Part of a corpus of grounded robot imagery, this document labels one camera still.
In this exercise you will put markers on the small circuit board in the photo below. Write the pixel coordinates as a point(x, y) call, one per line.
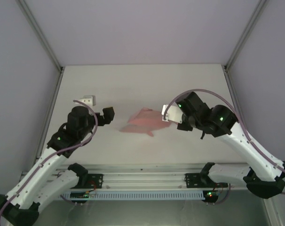
point(210, 195)
point(82, 195)

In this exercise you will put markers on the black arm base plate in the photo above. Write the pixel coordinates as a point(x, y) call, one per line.
point(95, 180)
point(194, 180)

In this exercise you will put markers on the aluminium frame post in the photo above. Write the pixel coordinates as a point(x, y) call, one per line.
point(41, 35)
point(246, 35)

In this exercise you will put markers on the aluminium table edge rail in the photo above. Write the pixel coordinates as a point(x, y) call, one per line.
point(52, 103)

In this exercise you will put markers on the grey metal panel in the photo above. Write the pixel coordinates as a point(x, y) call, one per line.
point(142, 213)

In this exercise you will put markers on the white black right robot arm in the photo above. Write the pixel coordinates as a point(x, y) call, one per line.
point(250, 150)

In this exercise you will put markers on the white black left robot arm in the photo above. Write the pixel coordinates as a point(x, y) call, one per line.
point(34, 174)

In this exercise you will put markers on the pink paper box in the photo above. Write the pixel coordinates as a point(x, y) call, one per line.
point(144, 120)

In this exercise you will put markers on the aluminium mounting rail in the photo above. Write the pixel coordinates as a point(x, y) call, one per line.
point(142, 175)

